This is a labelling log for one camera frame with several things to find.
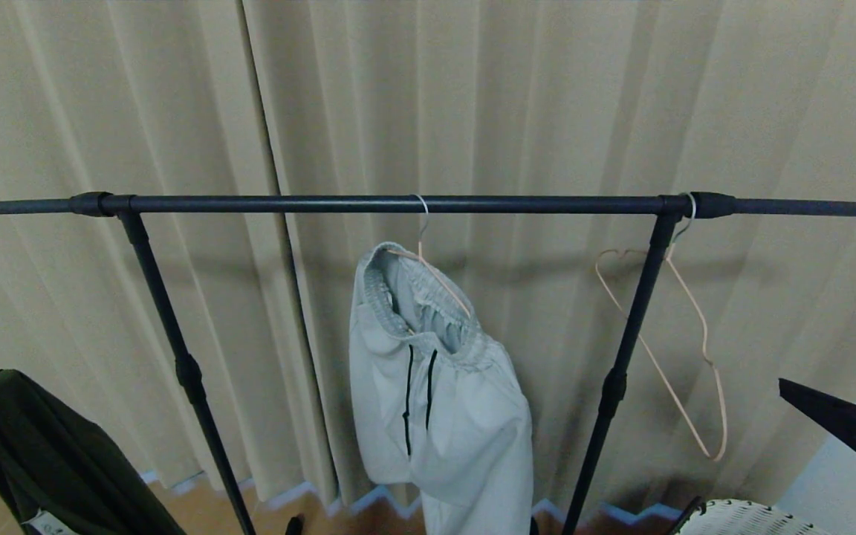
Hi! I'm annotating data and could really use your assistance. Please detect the beige curtain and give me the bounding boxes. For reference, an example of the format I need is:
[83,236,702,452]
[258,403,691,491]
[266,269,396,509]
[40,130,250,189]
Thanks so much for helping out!
[0,0,856,521]

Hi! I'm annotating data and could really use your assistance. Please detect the white laundry basket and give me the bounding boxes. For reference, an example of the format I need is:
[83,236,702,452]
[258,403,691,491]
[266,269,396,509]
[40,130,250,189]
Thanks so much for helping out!
[668,497,833,535]

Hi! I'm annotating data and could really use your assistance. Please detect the pale grey shorts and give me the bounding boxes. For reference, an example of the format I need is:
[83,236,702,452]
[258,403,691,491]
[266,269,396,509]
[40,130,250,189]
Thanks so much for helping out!
[348,241,535,535]

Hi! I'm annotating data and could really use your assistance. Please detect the black clothes rack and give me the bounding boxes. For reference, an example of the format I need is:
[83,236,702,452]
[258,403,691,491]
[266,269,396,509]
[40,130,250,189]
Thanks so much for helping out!
[0,191,856,535]

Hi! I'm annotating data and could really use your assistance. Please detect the green garment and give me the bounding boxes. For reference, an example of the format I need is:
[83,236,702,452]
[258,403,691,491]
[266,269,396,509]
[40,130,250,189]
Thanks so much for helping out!
[0,369,188,535]

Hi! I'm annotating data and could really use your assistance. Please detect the pink clothes hanger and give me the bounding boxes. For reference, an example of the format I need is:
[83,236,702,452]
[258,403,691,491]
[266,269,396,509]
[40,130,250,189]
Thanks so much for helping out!
[386,194,473,320]
[594,193,729,462]

